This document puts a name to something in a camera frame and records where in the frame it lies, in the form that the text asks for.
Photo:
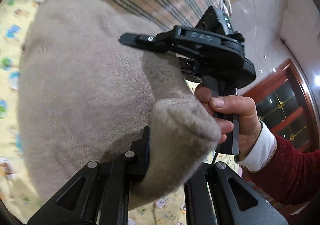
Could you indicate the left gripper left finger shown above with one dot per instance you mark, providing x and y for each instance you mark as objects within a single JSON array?
[{"x": 98, "y": 193}]

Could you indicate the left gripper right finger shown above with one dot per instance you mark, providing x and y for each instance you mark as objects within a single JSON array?
[{"x": 216, "y": 194}]

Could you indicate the beige knitted sweater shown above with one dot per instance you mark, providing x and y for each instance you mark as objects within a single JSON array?
[{"x": 83, "y": 96}]

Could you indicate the red sleeve forearm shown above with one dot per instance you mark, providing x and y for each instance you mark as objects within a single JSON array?
[{"x": 282, "y": 172}]

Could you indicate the yellow cartoon bear quilt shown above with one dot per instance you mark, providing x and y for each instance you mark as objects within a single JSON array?
[{"x": 17, "y": 191}]

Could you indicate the red wooden door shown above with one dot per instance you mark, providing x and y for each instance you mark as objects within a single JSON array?
[{"x": 284, "y": 104}]

